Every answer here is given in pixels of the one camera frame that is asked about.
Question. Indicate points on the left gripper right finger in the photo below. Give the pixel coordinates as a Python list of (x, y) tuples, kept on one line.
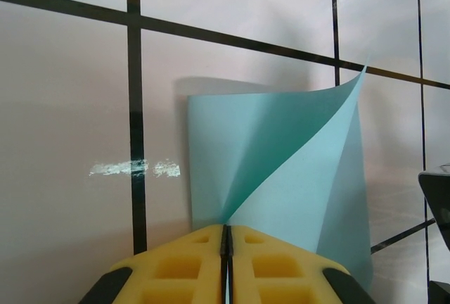
[(277, 272)]

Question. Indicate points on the light blue paper sheet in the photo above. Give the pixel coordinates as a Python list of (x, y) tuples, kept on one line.
[(274, 149)]

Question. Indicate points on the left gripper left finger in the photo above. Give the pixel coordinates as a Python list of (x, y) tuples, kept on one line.
[(179, 272)]

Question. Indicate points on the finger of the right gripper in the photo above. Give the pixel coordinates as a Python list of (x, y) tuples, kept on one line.
[(439, 195), (441, 293)]

